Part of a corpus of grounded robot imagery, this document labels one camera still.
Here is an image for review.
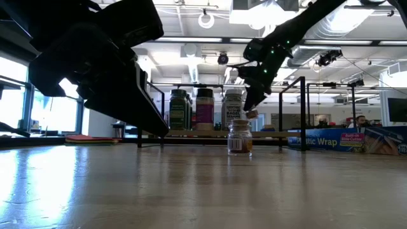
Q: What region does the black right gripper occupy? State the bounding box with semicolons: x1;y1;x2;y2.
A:
237;60;278;113

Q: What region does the white-lid bagel seasoning jar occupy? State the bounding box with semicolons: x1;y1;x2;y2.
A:
221;88;245;131

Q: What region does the red notebook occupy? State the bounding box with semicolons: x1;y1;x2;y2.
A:
65;134;120;144

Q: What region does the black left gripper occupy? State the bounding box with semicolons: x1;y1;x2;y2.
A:
28;0;170;138

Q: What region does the large window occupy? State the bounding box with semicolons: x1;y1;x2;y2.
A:
0;57;85;134

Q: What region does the black ceiling camera cluster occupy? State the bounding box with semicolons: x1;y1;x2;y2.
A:
317;50;343;67

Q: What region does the dark computer monitor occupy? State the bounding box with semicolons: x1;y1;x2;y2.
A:
387;97;407;123

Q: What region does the long ceiling light bar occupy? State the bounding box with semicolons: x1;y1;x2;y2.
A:
152;36;407;46

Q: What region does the white ceiling vent unit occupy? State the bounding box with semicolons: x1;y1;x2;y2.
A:
228;0;301;26

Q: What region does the blue plastic wrap box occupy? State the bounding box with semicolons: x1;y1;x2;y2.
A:
287;126;407;156

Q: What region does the white cable coil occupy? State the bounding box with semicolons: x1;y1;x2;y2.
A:
198;8;216;30

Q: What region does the black-lid jar purple label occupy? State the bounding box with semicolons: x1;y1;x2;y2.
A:
195;88;215;131

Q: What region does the black wire spice rack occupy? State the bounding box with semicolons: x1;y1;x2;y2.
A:
137;76;307;152

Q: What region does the silver ventilation duct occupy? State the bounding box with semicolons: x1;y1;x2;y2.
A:
286;0;366;68

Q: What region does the black metal frame rig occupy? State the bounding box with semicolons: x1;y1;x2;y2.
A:
306;79;366;128

